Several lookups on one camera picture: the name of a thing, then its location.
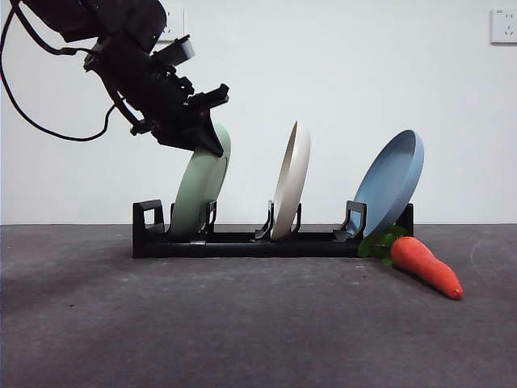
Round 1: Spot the green plate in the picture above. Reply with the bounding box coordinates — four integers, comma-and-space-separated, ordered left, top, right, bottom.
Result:
170, 122, 233, 238

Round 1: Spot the black plate rack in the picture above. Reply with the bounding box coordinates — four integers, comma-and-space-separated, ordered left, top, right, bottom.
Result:
132, 199, 414, 259

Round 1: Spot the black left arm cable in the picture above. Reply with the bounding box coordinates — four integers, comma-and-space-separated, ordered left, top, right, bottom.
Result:
0, 0, 122, 142

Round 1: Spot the cream plate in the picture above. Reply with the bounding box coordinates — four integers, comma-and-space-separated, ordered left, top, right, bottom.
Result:
270, 120, 312, 241

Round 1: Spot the white wall socket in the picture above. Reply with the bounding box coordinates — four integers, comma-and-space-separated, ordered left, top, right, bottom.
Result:
490, 8, 517, 46
160, 6, 186, 44

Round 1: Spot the blue plate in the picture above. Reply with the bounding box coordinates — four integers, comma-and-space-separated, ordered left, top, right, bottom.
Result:
351, 129, 425, 240

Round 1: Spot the orange carrot with green leaves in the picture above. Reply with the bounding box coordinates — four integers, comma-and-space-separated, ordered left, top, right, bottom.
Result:
357, 225, 464, 301

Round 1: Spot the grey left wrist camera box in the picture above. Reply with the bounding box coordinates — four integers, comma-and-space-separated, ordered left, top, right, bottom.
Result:
151, 34, 195, 65

